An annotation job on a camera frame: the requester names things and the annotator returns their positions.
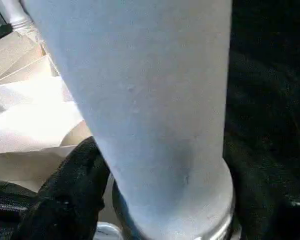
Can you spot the white plastic table leg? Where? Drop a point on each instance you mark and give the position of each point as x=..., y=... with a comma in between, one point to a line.
x=20, y=15
x=139, y=100

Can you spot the black work mat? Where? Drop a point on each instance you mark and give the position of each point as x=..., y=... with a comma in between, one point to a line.
x=269, y=75

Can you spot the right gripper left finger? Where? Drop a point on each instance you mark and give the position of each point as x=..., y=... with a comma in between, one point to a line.
x=65, y=195

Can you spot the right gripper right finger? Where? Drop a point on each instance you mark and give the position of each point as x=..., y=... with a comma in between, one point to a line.
x=269, y=212

